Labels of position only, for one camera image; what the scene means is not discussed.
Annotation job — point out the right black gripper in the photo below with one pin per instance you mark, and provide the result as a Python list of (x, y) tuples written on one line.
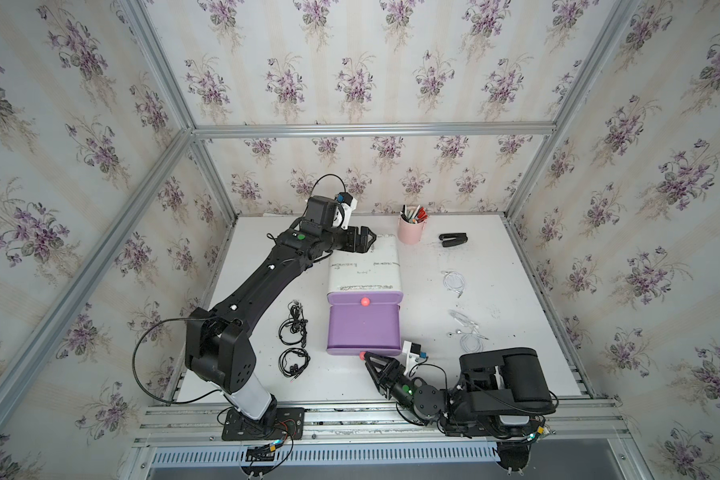
[(393, 372)]

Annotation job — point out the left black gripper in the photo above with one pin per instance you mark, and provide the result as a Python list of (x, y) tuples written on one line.
[(362, 247)]

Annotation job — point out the purple drawer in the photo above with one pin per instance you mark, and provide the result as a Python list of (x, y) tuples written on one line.
[(365, 298), (354, 329)]

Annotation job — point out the purple top drawer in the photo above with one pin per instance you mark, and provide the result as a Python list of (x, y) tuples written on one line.
[(365, 298)]

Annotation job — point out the white earphones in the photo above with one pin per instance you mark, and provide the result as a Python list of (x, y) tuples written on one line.
[(454, 282), (467, 332)]

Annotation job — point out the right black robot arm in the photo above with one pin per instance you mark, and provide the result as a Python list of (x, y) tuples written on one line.
[(499, 393)]

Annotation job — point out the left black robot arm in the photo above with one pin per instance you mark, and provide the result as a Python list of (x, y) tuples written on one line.
[(217, 343)]

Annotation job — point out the white drawer cabinet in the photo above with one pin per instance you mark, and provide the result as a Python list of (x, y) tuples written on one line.
[(376, 271)]

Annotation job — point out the black earphones lower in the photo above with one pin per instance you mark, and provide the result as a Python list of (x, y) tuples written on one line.
[(293, 362)]

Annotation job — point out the black earphones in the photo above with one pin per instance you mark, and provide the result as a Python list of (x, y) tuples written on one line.
[(292, 332), (293, 362)]

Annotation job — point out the black earphones upper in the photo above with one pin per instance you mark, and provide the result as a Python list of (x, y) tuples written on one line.
[(292, 332)]

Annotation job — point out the pink pen holder cup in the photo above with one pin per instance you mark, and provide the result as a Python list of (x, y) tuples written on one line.
[(412, 221)]

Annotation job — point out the black stapler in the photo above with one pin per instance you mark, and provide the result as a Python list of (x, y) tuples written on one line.
[(449, 240)]

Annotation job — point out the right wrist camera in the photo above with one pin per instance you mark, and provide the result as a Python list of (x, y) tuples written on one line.
[(413, 356)]

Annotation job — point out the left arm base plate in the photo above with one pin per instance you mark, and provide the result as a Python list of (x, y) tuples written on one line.
[(276, 424)]

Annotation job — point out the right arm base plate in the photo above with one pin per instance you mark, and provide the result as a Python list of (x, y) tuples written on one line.
[(514, 456)]

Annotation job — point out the aluminium mounting rail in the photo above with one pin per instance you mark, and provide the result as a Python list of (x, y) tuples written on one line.
[(363, 422)]

